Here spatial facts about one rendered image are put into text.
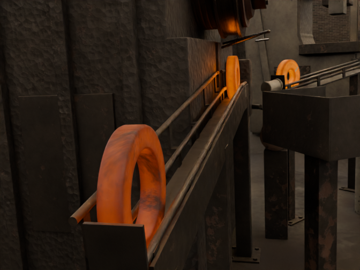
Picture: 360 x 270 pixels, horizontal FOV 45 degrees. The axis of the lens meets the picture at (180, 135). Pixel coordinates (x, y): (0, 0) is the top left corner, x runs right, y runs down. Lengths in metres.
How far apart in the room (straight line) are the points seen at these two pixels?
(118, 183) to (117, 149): 0.04
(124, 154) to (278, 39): 3.86
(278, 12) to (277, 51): 0.36
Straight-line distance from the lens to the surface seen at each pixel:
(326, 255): 1.24
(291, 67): 2.12
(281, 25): 4.32
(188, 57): 1.17
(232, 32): 1.58
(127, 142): 0.53
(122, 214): 0.51
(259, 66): 4.38
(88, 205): 0.56
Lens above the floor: 0.82
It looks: 10 degrees down
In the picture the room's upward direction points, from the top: 3 degrees counter-clockwise
